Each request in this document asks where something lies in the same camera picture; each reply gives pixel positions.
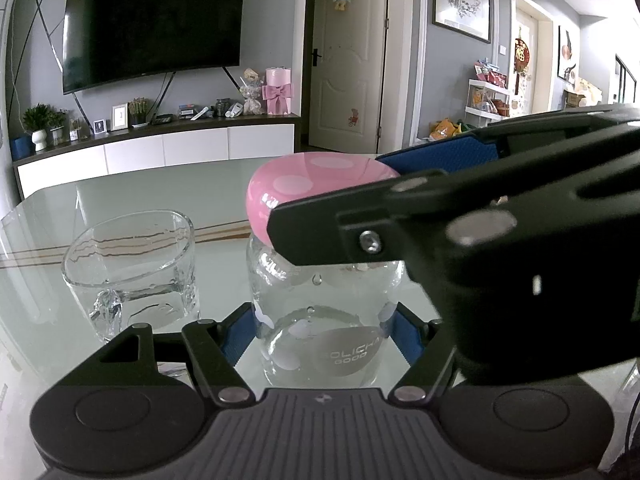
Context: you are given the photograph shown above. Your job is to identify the black wall television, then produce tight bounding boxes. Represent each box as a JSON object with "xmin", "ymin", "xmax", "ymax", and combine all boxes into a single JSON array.
[{"xmin": 61, "ymin": 0, "xmax": 248, "ymax": 95}]

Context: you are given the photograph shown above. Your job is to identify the white room door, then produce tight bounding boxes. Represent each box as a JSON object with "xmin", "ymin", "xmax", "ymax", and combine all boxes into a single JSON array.
[{"xmin": 307, "ymin": 0, "xmax": 389, "ymax": 153}]

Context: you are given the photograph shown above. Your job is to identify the framed ink painting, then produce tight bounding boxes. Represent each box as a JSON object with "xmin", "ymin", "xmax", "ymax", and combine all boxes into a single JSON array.
[{"xmin": 432, "ymin": 0, "xmax": 494, "ymax": 44}]

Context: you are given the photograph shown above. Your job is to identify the white snack shelf rack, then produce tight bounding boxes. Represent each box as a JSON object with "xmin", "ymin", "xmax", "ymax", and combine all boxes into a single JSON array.
[{"xmin": 464, "ymin": 60, "xmax": 517, "ymax": 127}]

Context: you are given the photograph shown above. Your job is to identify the pink dotted bottle cap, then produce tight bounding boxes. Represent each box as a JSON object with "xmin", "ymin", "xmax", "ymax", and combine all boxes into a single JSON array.
[{"xmin": 245, "ymin": 152, "xmax": 404, "ymax": 252}]

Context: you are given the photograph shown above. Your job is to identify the plant in dark pot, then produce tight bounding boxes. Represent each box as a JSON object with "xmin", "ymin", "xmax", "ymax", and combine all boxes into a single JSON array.
[{"xmin": 127, "ymin": 97, "xmax": 151, "ymax": 127}]

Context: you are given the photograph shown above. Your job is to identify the clear glass cup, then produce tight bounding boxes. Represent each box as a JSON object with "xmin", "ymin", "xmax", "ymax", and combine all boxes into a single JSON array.
[{"xmin": 61, "ymin": 210, "xmax": 201, "ymax": 345}]

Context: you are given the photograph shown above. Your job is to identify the white standing air conditioner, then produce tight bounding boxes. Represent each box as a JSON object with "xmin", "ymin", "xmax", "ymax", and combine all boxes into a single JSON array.
[{"xmin": 0, "ymin": 0, "xmax": 19, "ymax": 211}]

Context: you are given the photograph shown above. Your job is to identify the clear glass bottle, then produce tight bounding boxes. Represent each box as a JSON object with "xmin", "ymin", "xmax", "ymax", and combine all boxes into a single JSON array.
[{"xmin": 246, "ymin": 232, "xmax": 407, "ymax": 392}]

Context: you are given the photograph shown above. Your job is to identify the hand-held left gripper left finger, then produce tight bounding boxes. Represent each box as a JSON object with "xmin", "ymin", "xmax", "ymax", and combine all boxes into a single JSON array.
[{"xmin": 99, "ymin": 302, "xmax": 257, "ymax": 408}]

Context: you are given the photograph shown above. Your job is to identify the green plant in white pot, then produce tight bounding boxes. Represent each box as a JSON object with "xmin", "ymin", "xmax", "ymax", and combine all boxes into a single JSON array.
[{"xmin": 22, "ymin": 103, "xmax": 54, "ymax": 152}]

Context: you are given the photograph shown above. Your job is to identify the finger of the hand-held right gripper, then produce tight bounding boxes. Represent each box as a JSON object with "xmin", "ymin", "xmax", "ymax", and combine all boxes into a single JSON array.
[
  {"xmin": 266, "ymin": 130, "xmax": 640, "ymax": 267},
  {"xmin": 375, "ymin": 105, "xmax": 640, "ymax": 177}
]

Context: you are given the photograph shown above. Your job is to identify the white television cabinet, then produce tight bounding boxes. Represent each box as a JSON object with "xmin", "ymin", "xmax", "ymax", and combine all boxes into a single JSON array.
[{"xmin": 12, "ymin": 112, "xmax": 303, "ymax": 201}]

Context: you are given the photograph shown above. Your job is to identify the red hanging door ornament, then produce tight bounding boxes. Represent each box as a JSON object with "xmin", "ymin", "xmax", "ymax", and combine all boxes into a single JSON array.
[{"xmin": 512, "ymin": 26, "xmax": 531, "ymax": 87}]

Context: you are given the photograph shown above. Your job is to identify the yellow and green snack bags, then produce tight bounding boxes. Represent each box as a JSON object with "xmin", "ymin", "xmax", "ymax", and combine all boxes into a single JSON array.
[{"xmin": 429, "ymin": 117, "xmax": 472, "ymax": 144}]

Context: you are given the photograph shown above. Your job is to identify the clear wrapped bouquet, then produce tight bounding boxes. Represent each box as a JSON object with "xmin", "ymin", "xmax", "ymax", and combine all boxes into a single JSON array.
[{"xmin": 238, "ymin": 67, "xmax": 266, "ymax": 116}]

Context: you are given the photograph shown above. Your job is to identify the pink gift box with bow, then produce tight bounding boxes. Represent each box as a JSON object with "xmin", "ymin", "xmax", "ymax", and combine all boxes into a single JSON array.
[{"xmin": 262, "ymin": 66, "xmax": 294, "ymax": 116}]

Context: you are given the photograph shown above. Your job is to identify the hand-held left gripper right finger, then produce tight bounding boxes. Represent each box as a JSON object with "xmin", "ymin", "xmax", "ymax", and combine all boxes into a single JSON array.
[{"xmin": 387, "ymin": 302, "xmax": 458, "ymax": 406}]

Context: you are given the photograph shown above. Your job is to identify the small green potted plant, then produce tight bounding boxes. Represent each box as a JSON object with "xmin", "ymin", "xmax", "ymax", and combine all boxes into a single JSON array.
[{"xmin": 47, "ymin": 110, "xmax": 69, "ymax": 146}]

